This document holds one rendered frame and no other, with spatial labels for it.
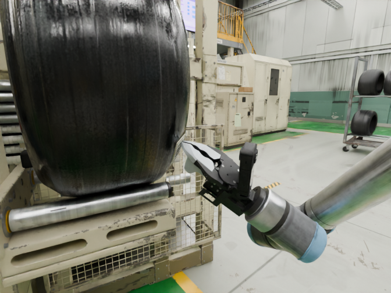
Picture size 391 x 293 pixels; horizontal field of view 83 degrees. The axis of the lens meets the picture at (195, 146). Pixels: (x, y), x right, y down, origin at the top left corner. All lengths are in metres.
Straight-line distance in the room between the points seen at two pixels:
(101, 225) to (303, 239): 0.43
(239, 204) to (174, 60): 0.33
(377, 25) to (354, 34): 0.73
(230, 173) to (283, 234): 0.17
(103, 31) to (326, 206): 0.58
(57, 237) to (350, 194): 0.61
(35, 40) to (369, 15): 11.75
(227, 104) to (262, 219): 4.37
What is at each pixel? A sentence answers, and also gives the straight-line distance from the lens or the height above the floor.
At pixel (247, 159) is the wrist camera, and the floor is 1.03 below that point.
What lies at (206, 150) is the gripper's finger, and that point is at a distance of 0.49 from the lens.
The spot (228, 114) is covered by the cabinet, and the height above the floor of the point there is 0.77.
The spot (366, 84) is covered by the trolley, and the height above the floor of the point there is 1.39.
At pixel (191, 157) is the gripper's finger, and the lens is 0.47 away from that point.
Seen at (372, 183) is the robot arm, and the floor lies 0.98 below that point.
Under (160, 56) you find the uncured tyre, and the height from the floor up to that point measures 1.21.
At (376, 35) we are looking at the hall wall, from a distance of 11.65.
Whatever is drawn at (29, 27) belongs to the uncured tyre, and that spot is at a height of 1.24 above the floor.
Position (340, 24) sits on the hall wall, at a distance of 12.17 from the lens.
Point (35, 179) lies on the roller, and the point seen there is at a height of 0.90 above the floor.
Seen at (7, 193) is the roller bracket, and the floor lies 0.94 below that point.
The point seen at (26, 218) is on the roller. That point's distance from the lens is 0.57.
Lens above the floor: 1.14
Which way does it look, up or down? 13 degrees down
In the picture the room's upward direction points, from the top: straight up
